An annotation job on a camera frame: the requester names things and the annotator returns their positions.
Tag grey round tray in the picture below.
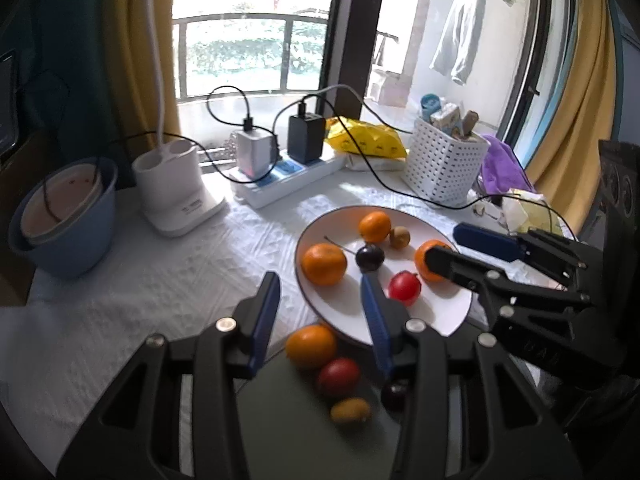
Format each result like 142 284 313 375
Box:
235 327 501 480

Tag blue bowl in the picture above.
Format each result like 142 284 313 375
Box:
7 156 119 279

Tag small pale carton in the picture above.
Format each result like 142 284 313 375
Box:
431 102 462 136

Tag tablet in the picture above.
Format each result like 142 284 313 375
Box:
0 50 21 156

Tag brown tube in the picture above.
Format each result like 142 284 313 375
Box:
457 111 481 140

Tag pale yellow packet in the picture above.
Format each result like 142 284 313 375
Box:
500 190 571 233

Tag black cable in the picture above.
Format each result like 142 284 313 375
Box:
110 131 236 182
207 85 253 130
272 101 568 233

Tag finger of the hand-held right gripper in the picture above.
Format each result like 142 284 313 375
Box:
453 223 589 292
424 245 594 322

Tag small balcony box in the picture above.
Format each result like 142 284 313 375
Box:
367 67 411 106

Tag white power strip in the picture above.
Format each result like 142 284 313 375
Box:
230 147 348 209

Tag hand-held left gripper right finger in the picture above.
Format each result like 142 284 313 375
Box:
359 273 583 480

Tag white desk lamp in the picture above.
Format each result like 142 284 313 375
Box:
42 0 227 238

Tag hanging pale shirt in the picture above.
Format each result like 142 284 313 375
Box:
430 0 488 86

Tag white woven basket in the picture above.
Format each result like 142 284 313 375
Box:
402 117 491 206

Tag orange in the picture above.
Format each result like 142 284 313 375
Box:
359 211 392 244
285 324 338 371
300 243 348 287
414 239 458 283

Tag purple cloth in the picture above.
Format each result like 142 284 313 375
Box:
472 134 533 193

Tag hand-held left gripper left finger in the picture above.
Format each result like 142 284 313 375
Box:
57 271 282 480

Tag dark plum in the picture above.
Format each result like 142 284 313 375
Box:
381 379 409 413
355 243 386 274

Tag dark window frame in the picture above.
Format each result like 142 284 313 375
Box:
320 0 576 151

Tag yellow snack bag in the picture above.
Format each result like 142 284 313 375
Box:
325 116 408 158

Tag white charger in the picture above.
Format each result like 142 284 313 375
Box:
235 129 278 181

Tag black charger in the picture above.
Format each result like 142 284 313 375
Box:
287 114 326 163

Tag blue lid bottle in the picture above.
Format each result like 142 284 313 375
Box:
420 93 442 122

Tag pink bowl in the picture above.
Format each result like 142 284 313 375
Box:
20 160 103 246

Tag teal curtain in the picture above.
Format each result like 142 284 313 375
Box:
0 0 116 161

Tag yellow curtain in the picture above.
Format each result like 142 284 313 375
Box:
525 0 631 196
100 0 183 136

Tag balcony railing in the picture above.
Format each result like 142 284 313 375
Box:
172 14 401 98

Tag white plate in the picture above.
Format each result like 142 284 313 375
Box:
294 206 473 348

